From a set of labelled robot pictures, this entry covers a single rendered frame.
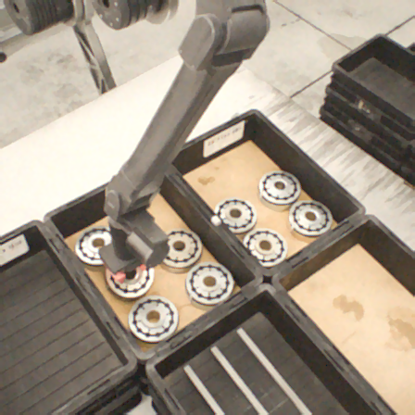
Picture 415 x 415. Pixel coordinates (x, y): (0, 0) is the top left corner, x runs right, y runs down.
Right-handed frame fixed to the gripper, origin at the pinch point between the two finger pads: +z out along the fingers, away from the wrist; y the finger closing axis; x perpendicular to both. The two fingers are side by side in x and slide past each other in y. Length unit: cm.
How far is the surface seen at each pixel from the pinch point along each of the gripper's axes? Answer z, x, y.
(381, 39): 25, 48, 143
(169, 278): 5.3, -3.0, 7.5
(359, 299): 6, -32, 38
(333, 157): 16, 9, 74
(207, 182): 4.1, 13.8, 30.7
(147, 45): 79, 162, 106
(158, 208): 4.4, 14.0, 16.3
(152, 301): 2.6, -7.0, 0.6
